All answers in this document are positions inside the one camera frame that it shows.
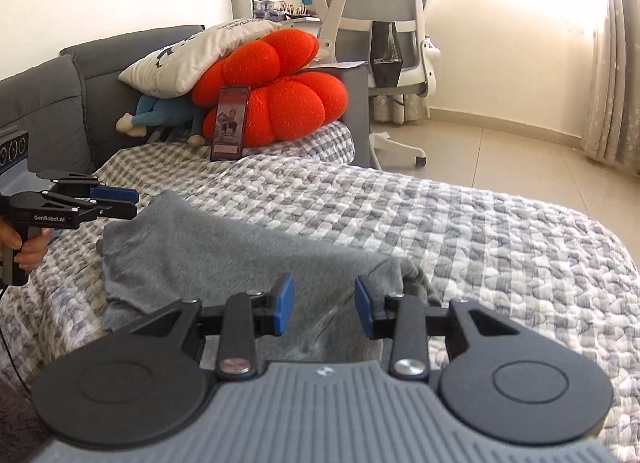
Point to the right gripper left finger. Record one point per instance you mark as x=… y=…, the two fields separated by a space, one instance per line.
x=149 y=379

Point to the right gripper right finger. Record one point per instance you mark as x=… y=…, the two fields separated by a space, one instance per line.
x=492 y=374

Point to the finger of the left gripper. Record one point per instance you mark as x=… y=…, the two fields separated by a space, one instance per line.
x=117 y=193
x=119 y=210

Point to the grey ruffle-collar t-shirt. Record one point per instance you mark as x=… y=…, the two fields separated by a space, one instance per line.
x=172 y=250

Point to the person's left hand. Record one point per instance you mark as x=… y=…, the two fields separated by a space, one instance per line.
x=29 y=255

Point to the grey upholstered headboard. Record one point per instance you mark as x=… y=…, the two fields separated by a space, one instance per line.
x=69 y=105

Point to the blue monkey plush toy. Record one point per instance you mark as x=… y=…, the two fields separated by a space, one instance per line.
x=169 y=120

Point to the checked grey bed quilt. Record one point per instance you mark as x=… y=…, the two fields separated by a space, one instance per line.
x=550 y=268

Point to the white printed pillow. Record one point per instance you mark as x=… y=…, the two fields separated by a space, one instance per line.
x=173 y=70

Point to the black smartphone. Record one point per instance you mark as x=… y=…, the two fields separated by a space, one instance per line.
x=229 y=124

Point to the red flower plush cushion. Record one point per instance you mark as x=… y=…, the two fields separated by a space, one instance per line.
x=286 y=100

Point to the grey star curtain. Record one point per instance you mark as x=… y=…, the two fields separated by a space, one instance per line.
x=611 y=134

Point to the grey bedside cabinet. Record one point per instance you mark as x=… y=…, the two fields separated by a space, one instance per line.
x=345 y=137

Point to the white mesh office chair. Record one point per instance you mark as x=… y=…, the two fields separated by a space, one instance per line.
x=388 y=37

